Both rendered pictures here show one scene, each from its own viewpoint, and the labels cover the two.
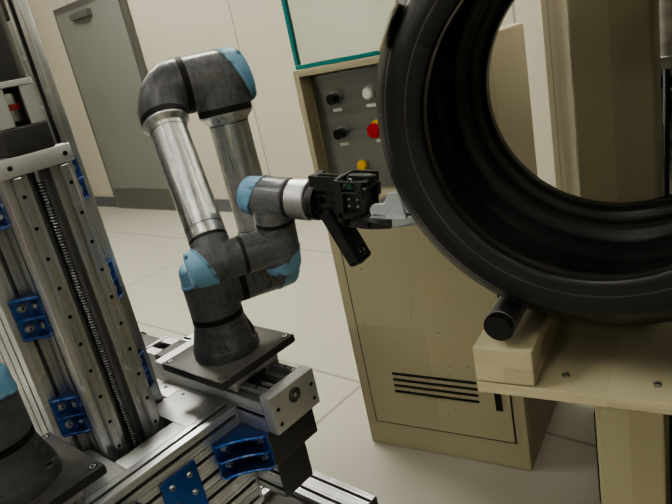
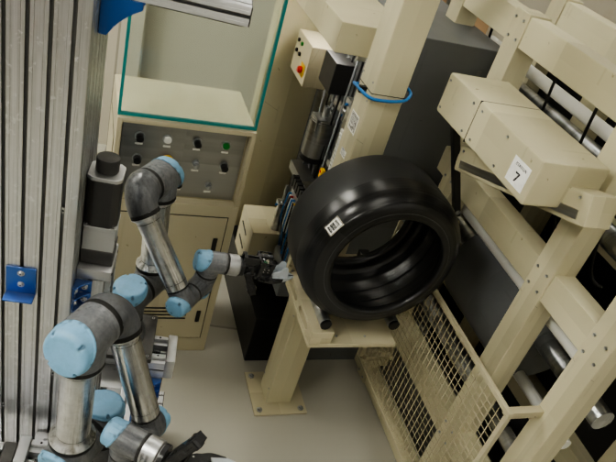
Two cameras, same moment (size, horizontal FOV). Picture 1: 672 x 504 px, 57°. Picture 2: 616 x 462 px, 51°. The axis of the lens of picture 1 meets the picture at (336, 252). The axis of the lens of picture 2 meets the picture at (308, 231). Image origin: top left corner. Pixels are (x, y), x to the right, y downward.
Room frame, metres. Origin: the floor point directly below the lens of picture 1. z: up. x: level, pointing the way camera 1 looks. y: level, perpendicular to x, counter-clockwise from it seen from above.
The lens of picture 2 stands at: (0.01, 1.42, 2.43)
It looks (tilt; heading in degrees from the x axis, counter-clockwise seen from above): 33 degrees down; 301
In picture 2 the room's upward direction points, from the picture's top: 18 degrees clockwise
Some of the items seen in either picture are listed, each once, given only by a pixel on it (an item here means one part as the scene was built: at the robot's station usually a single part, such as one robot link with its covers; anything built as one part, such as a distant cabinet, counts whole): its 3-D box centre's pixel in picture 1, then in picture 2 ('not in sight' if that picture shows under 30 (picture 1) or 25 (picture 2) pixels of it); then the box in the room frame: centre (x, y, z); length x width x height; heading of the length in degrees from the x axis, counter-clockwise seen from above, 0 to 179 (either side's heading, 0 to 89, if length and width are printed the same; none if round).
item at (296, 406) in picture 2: not in sight; (275, 391); (1.08, -0.55, 0.01); 0.27 x 0.27 x 0.02; 56
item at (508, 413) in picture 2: not in sight; (419, 379); (0.49, -0.57, 0.65); 0.90 x 0.02 x 0.70; 146
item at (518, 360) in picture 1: (531, 311); (309, 304); (0.94, -0.31, 0.84); 0.36 x 0.09 x 0.06; 146
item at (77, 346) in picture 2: not in sight; (76, 399); (0.88, 0.76, 1.09); 0.15 x 0.12 x 0.55; 110
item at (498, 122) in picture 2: not in sight; (513, 136); (0.59, -0.60, 1.71); 0.61 x 0.25 x 0.15; 146
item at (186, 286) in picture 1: (211, 282); (129, 297); (1.29, 0.29, 0.88); 0.13 x 0.12 x 0.14; 108
